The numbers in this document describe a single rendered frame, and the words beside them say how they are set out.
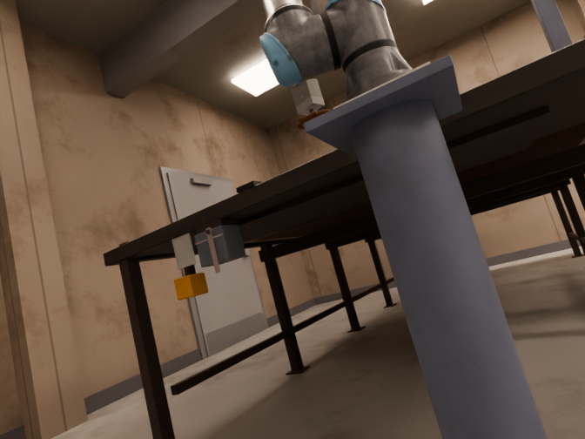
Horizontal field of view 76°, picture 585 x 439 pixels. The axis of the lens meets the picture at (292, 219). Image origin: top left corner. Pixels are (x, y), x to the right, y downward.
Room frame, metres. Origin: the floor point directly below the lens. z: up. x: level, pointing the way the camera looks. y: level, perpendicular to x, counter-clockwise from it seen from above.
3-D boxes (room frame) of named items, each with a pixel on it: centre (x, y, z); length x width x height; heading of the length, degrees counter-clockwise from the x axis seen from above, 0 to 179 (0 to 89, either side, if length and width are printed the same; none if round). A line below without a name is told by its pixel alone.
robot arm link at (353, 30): (0.73, -0.23, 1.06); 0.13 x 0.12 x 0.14; 83
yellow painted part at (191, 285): (1.42, 0.44, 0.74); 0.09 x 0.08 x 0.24; 59
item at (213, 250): (1.34, 0.28, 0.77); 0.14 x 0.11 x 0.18; 59
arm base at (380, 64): (0.73, -0.24, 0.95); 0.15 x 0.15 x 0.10
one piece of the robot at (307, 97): (1.31, -0.18, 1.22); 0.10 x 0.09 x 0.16; 132
